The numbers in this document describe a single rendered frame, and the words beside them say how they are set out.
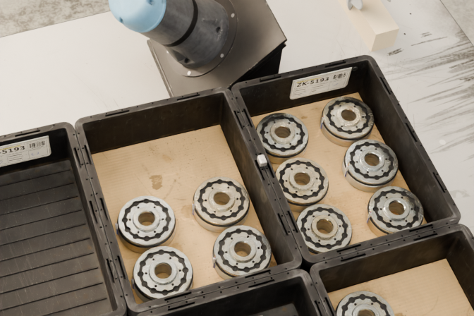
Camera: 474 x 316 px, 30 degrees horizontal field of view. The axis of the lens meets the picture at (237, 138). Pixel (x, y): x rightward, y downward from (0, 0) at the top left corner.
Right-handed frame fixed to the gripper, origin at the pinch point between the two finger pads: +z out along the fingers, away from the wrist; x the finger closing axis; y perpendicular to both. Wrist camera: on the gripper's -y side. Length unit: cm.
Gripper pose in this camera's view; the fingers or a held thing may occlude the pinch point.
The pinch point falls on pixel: (362, 0)
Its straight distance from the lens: 214.2
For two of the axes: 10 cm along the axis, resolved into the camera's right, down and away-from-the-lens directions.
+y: 3.8, 7.7, -5.1
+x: 9.2, -2.7, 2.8
